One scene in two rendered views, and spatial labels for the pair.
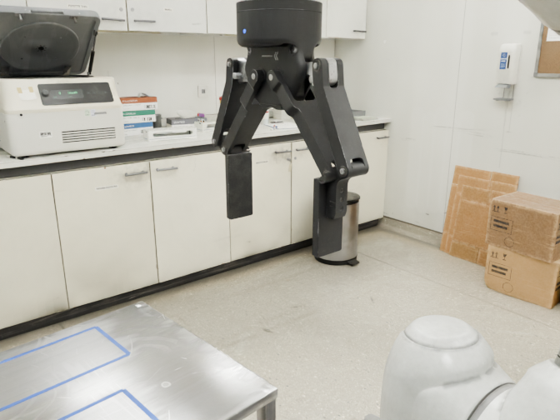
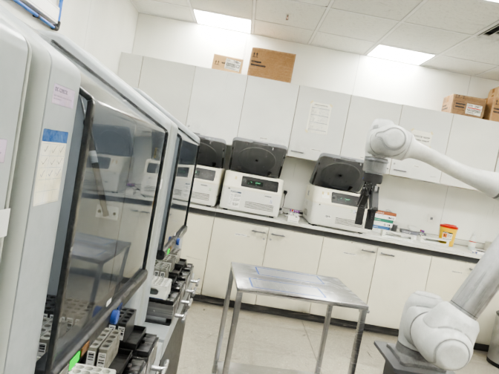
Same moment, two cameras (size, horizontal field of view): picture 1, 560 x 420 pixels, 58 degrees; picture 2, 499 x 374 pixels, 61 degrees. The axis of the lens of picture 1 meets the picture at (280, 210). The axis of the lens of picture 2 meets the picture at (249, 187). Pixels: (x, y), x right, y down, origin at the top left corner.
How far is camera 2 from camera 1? 1.29 m
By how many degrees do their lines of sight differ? 40
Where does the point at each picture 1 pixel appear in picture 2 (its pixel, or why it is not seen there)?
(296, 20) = (372, 177)
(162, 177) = (383, 258)
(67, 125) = (339, 214)
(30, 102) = (325, 199)
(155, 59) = (403, 192)
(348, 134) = (375, 202)
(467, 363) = (426, 301)
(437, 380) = (414, 303)
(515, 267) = not seen: outside the picture
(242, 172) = (361, 212)
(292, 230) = not seen: hidden behind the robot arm
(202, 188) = (408, 274)
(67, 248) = not seen: hidden behind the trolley
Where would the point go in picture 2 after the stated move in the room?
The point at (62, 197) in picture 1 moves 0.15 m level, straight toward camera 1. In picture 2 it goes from (325, 250) to (324, 253)
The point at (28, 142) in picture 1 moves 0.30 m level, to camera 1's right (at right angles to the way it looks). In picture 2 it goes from (318, 218) to (348, 225)
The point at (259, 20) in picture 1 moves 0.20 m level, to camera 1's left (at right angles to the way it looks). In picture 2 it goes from (365, 176) to (320, 168)
